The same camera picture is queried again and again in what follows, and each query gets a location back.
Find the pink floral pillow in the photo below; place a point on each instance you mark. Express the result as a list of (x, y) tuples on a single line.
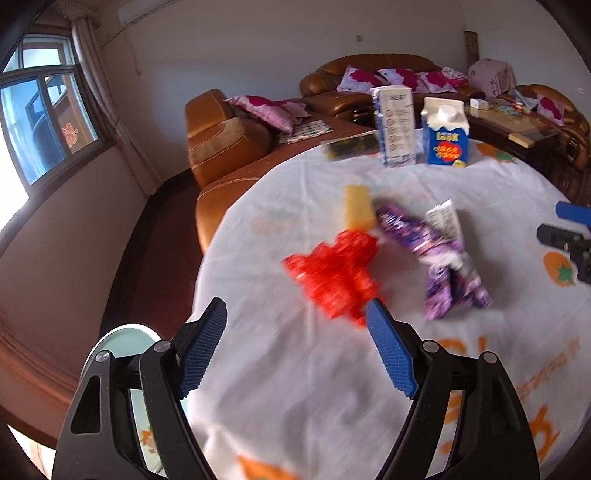
[(358, 77), (263, 110), (397, 77), (556, 110), (436, 82), (455, 74)]

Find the purple snack wrapper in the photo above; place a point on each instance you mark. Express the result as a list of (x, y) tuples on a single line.
[(455, 286), (404, 230)]

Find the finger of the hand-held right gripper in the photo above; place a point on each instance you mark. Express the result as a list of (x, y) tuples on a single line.
[(561, 236), (575, 211)]

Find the wooden-framed armchair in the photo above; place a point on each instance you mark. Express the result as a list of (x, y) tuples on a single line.
[(579, 134)]

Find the window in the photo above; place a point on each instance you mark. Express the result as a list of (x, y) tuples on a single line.
[(37, 138)]

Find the pink cloth-covered object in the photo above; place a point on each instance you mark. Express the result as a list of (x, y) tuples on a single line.
[(491, 76)]

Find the wooden coffee table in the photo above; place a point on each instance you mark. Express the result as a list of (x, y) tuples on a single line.
[(508, 123)]

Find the white printed paper slip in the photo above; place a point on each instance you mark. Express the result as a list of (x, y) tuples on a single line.
[(443, 219)]

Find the beige curtain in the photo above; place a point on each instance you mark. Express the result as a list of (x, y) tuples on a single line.
[(124, 138)]

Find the small white box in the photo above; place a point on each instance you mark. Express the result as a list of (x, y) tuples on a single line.
[(480, 104)]

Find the brown leather sofa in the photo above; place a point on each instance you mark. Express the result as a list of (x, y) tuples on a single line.
[(323, 92)]

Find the checkered seat mat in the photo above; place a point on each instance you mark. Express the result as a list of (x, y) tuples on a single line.
[(307, 130)]

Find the dark snack packet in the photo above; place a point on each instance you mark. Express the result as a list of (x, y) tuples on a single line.
[(351, 146)]

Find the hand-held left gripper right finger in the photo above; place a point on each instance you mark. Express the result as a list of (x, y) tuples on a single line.
[(390, 350)]

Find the pink crumpled cloth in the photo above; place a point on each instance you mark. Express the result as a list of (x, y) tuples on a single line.
[(295, 110)]

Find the tall white carton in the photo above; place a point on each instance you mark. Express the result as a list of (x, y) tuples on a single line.
[(395, 124)]

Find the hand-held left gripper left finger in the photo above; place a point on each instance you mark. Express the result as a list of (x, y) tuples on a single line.
[(203, 350)]

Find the yellow sponge block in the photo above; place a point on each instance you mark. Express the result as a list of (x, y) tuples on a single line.
[(358, 207)]

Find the colourful small items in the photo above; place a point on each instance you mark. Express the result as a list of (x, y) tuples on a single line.
[(508, 110)]

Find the brown leather armchair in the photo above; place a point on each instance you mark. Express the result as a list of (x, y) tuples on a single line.
[(221, 152)]

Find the white printed tablecloth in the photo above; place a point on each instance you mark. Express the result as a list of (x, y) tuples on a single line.
[(277, 258)]

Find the brown upright board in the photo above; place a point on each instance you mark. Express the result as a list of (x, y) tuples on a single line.
[(470, 48)]

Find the blue milk carton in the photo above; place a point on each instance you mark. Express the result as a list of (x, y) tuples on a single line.
[(445, 143)]

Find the red plastic wrapper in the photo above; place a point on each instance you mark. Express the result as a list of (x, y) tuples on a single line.
[(337, 272)]

